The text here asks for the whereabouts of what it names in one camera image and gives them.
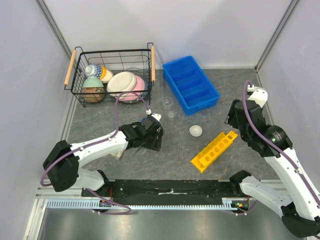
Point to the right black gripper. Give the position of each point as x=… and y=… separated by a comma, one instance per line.
x=231, y=117

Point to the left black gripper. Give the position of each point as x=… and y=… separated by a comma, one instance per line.
x=156, y=144

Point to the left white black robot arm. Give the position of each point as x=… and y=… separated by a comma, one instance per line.
x=64, y=164

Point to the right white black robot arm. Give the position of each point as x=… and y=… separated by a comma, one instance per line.
x=300, y=209

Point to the clear glass funnel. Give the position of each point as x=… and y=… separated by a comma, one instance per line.
x=167, y=104

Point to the yellow test tube rack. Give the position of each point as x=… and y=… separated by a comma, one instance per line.
x=213, y=150

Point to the blue plastic divided bin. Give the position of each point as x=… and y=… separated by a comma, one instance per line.
x=190, y=85

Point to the pink plate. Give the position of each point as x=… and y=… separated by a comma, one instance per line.
x=139, y=88

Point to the cream white plate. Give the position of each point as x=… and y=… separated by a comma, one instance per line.
x=121, y=82

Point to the brown ceramic bowl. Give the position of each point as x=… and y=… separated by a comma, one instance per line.
x=93, y=94

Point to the yellow white bowl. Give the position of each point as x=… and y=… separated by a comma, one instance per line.
x=106, y=75

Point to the mint green bowl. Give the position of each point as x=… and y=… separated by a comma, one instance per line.
x=92, y=82

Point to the blue white patterned bowl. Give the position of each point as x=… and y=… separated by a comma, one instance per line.
x=94, y=70

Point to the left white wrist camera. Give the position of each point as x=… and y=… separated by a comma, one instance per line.
x=155, y=118

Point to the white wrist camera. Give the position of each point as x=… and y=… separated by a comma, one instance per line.
x=155, y=118
x=257, y=94

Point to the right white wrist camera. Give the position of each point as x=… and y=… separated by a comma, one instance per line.
x=257, y=94

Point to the black wire dish basket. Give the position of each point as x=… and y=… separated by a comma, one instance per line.
x=139, y=61

